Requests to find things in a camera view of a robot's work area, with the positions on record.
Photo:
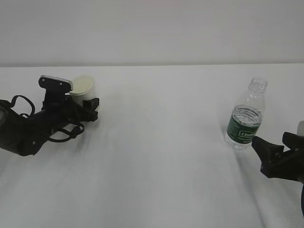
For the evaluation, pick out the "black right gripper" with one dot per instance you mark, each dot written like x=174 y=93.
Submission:
x=275 y=163

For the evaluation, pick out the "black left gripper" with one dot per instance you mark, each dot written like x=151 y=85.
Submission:
x=63 y=117

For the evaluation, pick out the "white paper cup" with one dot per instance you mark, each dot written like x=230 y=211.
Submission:
x=83 y=90

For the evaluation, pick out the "clear green-label water bottle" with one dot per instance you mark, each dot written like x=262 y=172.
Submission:
x=247 y=115

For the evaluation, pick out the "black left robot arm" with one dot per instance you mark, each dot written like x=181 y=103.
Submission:
x=25 y=134

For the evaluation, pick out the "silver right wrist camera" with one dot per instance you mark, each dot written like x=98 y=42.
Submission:
x=300 y=129

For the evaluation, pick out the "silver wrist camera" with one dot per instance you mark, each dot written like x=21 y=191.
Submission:
x=300 y=129
x=56 y=88

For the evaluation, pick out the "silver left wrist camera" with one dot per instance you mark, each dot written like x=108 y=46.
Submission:
x=56 y=88

